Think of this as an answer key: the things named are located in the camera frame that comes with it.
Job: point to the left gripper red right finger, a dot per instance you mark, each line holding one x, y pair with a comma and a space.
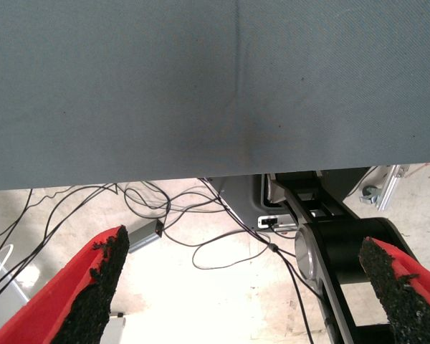
415, 304

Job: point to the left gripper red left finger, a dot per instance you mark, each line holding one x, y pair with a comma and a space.
57, 304

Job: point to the light grey box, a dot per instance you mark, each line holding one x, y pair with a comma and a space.
116, 329

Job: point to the grey metal bar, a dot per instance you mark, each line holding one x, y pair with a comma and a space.
141, 238

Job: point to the short aluminium profile piece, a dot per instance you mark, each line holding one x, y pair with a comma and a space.
390, 190

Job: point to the grey caster wheel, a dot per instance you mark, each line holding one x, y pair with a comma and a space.
370, 195

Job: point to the dark grey table cloth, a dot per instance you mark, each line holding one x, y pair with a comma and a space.
165, 89

